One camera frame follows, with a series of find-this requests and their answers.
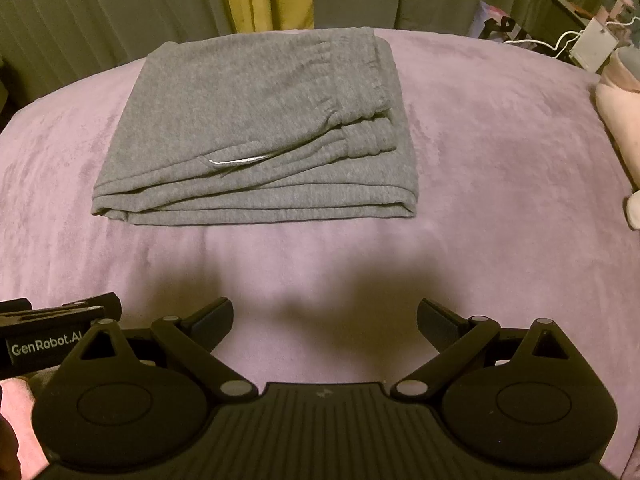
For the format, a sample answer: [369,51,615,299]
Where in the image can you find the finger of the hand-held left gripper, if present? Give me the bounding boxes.
[61,292,124,321]

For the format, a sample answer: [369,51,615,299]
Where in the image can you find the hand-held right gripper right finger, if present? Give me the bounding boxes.
[390,298,572,404]

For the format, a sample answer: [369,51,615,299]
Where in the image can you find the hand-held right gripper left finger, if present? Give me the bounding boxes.
[75,298,257,404]

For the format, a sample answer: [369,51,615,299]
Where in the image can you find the grey pants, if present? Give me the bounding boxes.
[90,26,420,227]

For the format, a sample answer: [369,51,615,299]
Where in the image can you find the person's left forearm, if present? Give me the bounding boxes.
[0,374,42,480]

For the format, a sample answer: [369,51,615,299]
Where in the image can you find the pink plush blanket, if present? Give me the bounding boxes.
[0,27,636,480]

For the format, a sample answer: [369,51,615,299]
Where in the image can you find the dark printed bag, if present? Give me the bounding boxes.
[477,0,540,47]

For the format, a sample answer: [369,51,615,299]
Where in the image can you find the white cable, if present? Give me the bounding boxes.
[501,29,583,59]

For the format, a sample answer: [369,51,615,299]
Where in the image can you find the white box with cable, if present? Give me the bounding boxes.
[544,0,640,63]

